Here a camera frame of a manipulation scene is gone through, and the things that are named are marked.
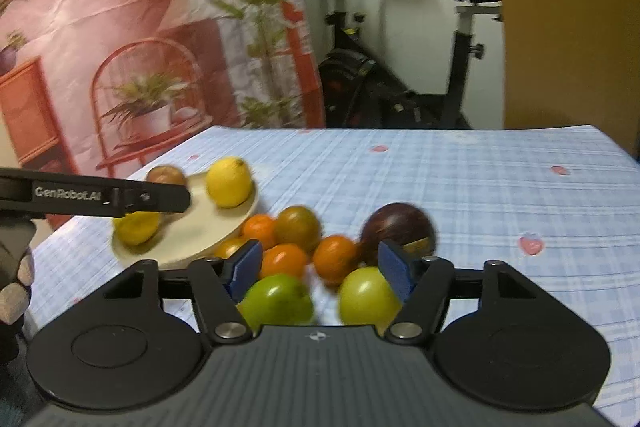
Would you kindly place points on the black exercise bike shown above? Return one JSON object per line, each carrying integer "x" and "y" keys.
{"x": 360, "y": 77}

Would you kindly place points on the cream plate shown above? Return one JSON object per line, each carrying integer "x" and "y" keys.
{"x": 200, "y": 227}

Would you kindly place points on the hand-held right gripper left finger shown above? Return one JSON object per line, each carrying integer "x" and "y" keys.
{"x": 245, "y": 264}

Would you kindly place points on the blue plaid tablecloth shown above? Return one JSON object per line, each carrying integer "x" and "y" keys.
{"x": 475, "y": 187}

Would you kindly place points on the person's left hand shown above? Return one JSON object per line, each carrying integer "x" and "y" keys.
{"x": 12, "y": 302}

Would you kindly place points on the dark purple mangosteen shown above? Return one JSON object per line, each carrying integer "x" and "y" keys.
{"x": 395, "y": 227}

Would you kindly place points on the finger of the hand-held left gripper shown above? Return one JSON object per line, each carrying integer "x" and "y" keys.
{"x": 160, "y": 198}

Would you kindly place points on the orange tangerine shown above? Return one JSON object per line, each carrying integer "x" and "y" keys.
{"x": 284, "y": 259}
{"x": 334, "y": 258}
{"x": 259, "y": 229}

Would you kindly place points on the green apple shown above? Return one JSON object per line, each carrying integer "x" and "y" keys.
{"x": 277, "y": 302}

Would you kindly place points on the greenish brown orange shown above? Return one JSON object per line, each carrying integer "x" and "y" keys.
{"x": 227, "y": 248}
{"x": 297, "y": 227}

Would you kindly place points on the printed wall tapestry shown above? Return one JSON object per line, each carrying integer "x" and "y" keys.
{"x": 125, "y": 7}

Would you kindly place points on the red apple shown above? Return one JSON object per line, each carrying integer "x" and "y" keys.
{"x": 167, "y": 176}

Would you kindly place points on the yellow lemon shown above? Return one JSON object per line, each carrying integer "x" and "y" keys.
{"x": 137, "y": 229}
{"x": 229, "y": 182}

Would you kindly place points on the yellow-green apple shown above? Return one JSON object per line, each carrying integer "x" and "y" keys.
{"x": 367, "y": 302}

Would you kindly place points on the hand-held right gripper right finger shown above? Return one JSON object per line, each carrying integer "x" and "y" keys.
{"x": 395, "y": 269}

